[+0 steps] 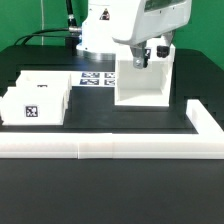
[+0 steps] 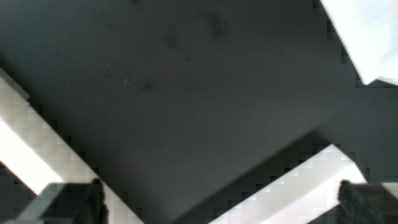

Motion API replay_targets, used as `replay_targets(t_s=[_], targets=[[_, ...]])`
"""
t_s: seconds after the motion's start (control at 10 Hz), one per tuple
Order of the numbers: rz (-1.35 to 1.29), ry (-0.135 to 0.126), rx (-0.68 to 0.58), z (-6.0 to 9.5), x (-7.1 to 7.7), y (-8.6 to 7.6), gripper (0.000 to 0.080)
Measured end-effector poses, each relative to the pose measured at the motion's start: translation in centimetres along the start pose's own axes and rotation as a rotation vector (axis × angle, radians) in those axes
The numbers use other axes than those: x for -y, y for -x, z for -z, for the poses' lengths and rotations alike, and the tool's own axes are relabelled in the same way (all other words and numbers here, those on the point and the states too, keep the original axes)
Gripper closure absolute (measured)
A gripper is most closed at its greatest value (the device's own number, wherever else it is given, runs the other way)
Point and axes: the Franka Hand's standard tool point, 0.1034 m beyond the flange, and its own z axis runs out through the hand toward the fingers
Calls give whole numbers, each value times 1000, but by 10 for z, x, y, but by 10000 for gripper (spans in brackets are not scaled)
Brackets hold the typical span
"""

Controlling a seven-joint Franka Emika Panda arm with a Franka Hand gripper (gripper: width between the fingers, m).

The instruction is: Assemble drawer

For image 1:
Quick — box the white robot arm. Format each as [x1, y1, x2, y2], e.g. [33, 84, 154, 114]
[77, 0, 192, 69]

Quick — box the black cable on table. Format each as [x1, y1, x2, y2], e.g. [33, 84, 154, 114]
[13, 28, 72, 46]

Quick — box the black upright cable connector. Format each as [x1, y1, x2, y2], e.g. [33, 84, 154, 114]
[65, 0, 82, 33]

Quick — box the white rear drawer tray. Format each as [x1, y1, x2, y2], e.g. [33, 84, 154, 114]
[16, 70, 72, 97]

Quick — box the white fiducial marker sheet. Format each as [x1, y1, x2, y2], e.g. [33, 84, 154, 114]
[71, 71, 115, 87]

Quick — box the white front drawer tray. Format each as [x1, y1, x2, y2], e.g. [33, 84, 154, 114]
[0, 87, 68, 126]

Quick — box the white drawer tray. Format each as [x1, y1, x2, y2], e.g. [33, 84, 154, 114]
[16, 70, 72, 97]
[0, 87, 68, 126]

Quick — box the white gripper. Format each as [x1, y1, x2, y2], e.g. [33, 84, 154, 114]
[111, 0, 192, 69]

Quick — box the white L-shaped fence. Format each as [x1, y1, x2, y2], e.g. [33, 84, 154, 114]
[0, 99, 224, 159]

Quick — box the white drawer cabinet box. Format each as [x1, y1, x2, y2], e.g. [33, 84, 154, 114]
[114, 45, 175, 107]

